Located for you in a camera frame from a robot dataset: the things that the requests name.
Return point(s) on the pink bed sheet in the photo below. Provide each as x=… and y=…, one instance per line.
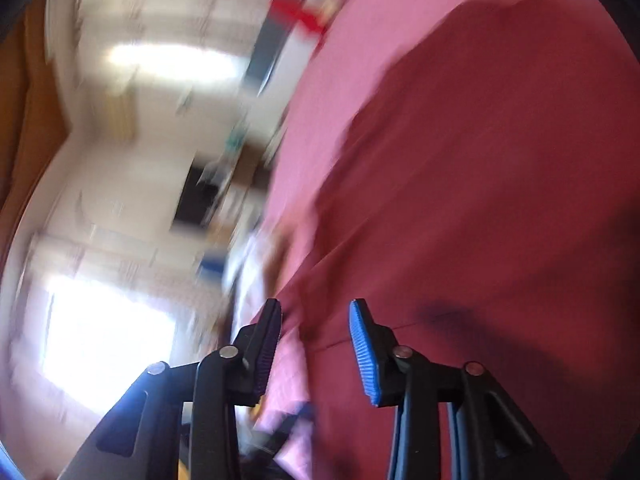
x=345, y=50

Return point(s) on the dark red cloth garment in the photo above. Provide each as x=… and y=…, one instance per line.
x=475, y=210

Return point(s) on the brown wooden door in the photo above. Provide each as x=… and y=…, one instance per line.
x=22, y=115

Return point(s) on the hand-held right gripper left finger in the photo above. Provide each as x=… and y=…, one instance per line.
x=265, y=355

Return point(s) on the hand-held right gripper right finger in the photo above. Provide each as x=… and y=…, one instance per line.
x=361, y=355

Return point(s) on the red and white object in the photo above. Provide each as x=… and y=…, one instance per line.
x=305, y=7

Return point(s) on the black dark object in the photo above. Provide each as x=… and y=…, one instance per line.
x=192, y=200

